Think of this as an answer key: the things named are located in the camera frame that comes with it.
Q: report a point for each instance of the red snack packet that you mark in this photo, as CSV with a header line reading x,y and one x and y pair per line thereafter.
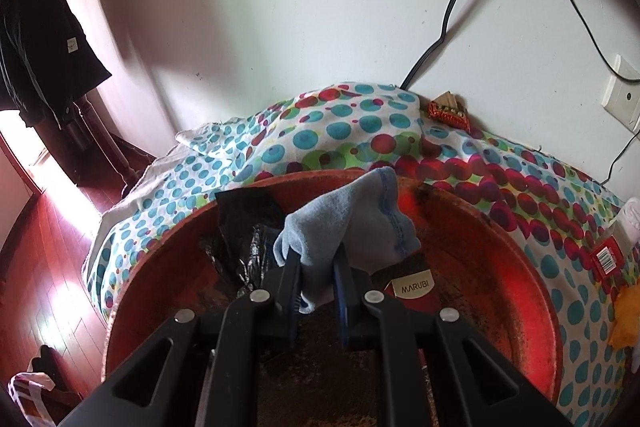
x,y
450,113

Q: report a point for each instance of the red round basin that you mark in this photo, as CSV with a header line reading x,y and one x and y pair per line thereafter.
x,y
475,267

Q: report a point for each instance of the black plastic bag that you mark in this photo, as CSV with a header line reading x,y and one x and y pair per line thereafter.
x,y
245,227

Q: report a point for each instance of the orange toy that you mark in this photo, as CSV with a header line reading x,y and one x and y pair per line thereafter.
x,y
627,317

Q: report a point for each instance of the dark wooden stand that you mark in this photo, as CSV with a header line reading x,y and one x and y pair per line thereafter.
x,y
110,147

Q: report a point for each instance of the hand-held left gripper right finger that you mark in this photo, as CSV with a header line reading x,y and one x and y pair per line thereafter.
x,y
341,302

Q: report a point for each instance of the white bag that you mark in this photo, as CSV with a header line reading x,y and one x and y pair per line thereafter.
x,y
25,387

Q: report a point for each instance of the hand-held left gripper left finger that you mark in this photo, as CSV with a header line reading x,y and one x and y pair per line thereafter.
x,y
294,277

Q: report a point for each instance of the blue-grey cloth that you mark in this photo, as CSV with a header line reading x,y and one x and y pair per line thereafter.
x,y
350,217

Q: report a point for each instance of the small red box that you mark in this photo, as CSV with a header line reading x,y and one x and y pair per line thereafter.
x,y
607,257

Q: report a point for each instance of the white wall socket plate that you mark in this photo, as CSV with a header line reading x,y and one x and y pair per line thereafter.
x,y
622,92

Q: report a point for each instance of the polka dot blanket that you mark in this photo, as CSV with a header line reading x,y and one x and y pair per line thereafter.
x,y
325,132

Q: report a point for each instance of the black hanging clothes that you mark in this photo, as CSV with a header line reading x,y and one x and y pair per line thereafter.
x,y
40,32

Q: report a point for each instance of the tall dark red box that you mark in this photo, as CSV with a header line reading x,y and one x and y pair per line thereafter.
x,y
415,289

